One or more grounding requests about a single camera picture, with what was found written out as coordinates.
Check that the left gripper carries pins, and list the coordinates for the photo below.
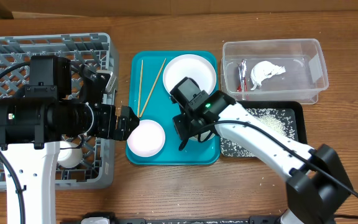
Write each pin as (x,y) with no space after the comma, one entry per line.
(107,130)

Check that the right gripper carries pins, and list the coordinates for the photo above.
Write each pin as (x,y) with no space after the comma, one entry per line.
(180,130)

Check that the grey bowl of rice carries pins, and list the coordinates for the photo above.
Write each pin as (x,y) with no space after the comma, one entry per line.
(205,136)

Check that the small pink bowl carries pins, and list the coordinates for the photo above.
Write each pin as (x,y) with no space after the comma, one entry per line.
(147,139)

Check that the wooden chopstick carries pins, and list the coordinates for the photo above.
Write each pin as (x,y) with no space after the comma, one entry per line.
(140,88)
(153,87)

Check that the white round plate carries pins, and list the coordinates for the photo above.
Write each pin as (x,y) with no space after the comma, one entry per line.
(192,66)

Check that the red snack wrapper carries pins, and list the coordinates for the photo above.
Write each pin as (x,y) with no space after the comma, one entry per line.
(242,68)

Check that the white paper cup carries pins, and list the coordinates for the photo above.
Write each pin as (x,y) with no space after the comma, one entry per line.
(70,155)

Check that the white napkin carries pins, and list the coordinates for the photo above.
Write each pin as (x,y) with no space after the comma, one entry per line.
(264,70)

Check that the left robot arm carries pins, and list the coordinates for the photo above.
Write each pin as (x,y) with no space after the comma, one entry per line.
(62,98)

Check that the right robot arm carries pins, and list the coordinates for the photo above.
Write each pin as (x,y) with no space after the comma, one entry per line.
(316,181)

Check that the grey dishwasher rack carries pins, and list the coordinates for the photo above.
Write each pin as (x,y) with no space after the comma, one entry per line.
(96,51)

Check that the teal plastic tray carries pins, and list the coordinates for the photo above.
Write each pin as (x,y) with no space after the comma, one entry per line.
(161,109)

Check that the spilled white rice pile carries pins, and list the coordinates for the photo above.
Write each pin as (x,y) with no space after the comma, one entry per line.
(280,120)

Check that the black tray bin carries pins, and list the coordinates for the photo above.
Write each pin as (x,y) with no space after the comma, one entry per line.
(295,106)

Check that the clear plastic bin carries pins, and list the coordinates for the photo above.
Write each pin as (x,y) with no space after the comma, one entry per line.
(305,77)

